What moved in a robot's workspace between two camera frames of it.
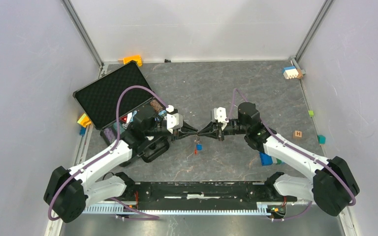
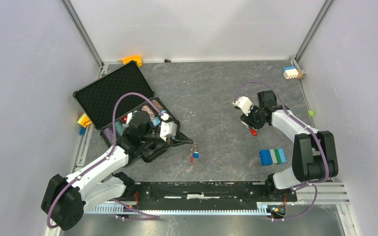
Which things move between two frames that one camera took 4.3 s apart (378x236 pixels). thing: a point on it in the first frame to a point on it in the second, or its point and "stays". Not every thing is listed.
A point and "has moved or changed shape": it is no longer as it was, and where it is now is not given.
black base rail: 202,192 stays
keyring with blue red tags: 199,146 has moved or changed shape
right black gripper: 217,131 to 247,120
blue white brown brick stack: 291,72 stays
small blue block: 82,131 stays
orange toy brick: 138,58 stays
